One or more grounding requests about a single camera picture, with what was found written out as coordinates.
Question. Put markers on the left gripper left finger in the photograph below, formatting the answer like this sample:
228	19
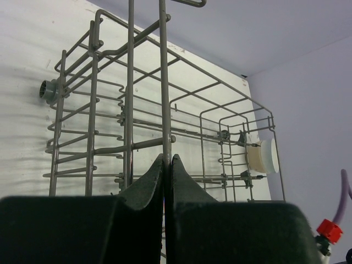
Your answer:
123	228

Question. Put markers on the white bowl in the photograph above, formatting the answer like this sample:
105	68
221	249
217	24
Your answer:
269	157

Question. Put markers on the grey wire dish rack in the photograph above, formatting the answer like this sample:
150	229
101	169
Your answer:
110	105

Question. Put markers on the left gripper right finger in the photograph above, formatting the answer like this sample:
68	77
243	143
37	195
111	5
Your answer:
200	229

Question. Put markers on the beige ceramic bowl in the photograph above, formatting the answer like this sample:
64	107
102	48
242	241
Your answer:
254	158

